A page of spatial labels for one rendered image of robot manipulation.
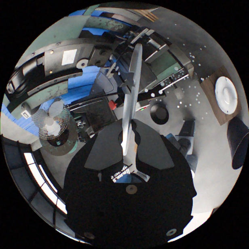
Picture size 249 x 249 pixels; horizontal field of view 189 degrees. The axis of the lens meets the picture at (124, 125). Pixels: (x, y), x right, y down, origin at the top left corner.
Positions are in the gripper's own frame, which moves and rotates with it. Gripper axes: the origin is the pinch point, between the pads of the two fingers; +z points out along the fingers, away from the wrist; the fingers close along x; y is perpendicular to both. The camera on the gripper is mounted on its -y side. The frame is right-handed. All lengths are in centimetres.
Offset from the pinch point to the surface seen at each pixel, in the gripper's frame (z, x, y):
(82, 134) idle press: 229, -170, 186
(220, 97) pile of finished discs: 23, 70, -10
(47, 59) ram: 10.1, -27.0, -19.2
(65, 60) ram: 17.6, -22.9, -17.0
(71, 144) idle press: 74, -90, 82
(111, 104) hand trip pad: 50, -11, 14
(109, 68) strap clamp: 51, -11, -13
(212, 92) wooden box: 32, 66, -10
